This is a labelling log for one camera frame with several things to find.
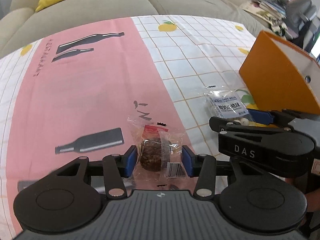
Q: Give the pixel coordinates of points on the pile of magazines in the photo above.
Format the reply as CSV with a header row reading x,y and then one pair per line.
x,y
285,17

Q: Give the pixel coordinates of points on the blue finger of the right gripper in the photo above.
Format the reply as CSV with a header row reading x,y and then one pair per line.
x,y
261,117

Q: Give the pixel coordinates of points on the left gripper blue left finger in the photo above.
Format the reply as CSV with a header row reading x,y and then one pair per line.
x,y
129,160

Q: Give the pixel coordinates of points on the clear packet brown cake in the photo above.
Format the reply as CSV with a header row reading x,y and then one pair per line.
x,y
159,155

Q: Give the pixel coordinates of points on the orange white storage box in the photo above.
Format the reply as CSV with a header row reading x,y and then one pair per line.
x,y
280,75

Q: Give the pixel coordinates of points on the pink white patterned tablecloth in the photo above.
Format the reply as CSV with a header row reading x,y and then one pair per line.
x,y
94,77

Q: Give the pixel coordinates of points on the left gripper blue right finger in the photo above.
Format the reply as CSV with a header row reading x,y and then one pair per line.
x,y
189,161

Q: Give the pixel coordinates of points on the clear bag white balls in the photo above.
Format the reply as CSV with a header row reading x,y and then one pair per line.
x,y
222,102

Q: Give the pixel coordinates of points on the grey fabric sofa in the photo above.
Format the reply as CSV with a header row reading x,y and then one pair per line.
x,y
23,25

